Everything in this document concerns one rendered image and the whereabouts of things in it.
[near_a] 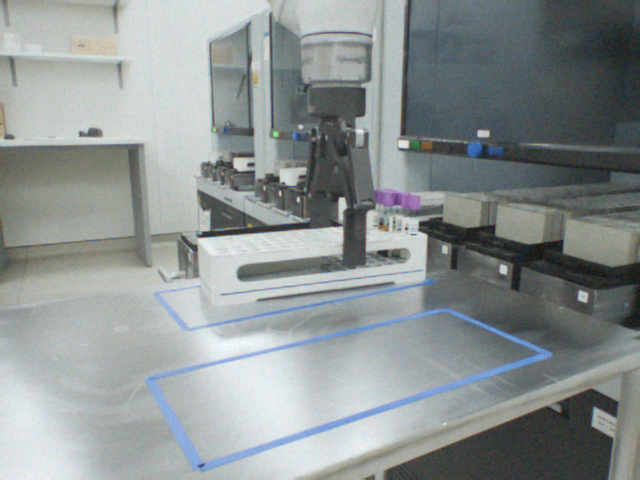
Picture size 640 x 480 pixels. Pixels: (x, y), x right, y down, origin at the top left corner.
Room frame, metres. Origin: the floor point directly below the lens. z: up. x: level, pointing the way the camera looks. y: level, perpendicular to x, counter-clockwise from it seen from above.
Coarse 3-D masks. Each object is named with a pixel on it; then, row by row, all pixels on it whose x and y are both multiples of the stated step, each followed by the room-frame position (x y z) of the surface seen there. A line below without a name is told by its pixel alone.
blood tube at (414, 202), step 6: (414, 198) 0.72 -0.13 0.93; (414, 204) 0.71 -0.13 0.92; (414, 210) 0.72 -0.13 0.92; (414, 216) 0.71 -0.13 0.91; (414, 222) 0.71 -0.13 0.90; (414, 228) 0.71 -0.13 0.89; (408, 234) 0.72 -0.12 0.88; (414, 234) 0.71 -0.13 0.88; (408, 252) 0.72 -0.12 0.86; (408, 258) 0.72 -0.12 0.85
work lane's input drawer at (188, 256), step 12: (228, 228) 1.07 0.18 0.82; (240, 228) 1.08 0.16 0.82; (252, 228) 1.09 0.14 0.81; (264, 228) 1.10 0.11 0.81; (276, 228) 1.12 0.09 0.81; (288, 228) 1.13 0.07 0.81; (300, 228) 1.14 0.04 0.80; (180, 240) 1.01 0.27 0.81; (192, 240) 0.97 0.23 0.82; (180, 252) 1.02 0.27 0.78; (192, 252) 0.92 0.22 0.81; (180, 264) 1.02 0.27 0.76; (192, 264) 0.92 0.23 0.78; (168, 276) 0.95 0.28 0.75; (180, 276) 0.97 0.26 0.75; (192, 276) 0.93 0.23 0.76
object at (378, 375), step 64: (0, 320) 0.56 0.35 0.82; (64, 320) 0.56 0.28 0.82; (128, 320) 0.56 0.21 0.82; (192, 320) 0.56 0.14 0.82; (256, 320) 0.56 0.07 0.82; (320, 320) 0.56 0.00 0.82; (384, 320) 0.56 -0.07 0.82; (448, 320) 0.56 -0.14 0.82; (512, 320) 0.56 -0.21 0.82; (576, 320) 0.56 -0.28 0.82; (0, 384) 0.41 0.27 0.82; (64, 384) 0.41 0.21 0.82; (128, 384) 0.41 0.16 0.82; (192, 384) 0.41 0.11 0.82; (256, 384) 0.41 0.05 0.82; (320, 384) 0.41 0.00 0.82; (384, 384) 0.41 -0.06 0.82; (448, 384) 0.41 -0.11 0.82; (512, 384) 0.41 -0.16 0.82; (576, 384) 0.43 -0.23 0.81; (0, 448) 0.32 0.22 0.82; (64, 448) 0.32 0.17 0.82; (128, 448) 0.32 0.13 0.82; (192, 448) 0.32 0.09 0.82; (256, 448) 0.32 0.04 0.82; (320, 448) 0.32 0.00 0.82; (384, 448) 0.33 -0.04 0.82
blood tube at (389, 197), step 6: (384, 198) 0.75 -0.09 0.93; (390, 198) 0.74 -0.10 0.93; (384, 204) 0.75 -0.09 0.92; (390, 204) 0.74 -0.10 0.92; (390, 210) 0.74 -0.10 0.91; (384, 216) 0.75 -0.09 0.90; (390, 216) 0.74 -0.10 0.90; (384, 222) 0.75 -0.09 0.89; (390, 222) 0.74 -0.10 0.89; (384, 228) 0.74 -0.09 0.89; (390, 228) 0.74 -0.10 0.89; (384, 252) 0.74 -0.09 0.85; (390, 252) 0.74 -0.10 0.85
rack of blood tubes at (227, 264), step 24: (216, 240) 0.69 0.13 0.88; (240, 240) 0.69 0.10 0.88; (264, 240) 0.68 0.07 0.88; (288, 240) 0.70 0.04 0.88; (312, 240) 0.68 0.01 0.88; (336, 240) 0.68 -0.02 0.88; (384, 240) 0.69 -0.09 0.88; (408, 240) 0.70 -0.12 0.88; (216, 264) 0.60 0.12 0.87; (240, 264) 0.61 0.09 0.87; (264, 264) 0.73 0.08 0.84; (288, 264) 0.74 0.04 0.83; (312, 264) 0.75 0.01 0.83; (336, 264) 0.70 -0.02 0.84; (384, 264) 0.71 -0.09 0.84; (408, 264) 0.70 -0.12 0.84; (216, 288) 0.60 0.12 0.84; (240, 288) 0.61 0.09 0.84; (288, 288) 0.64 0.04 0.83; (312, 288) 0.65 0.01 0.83; (336, 288) 0.66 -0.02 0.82
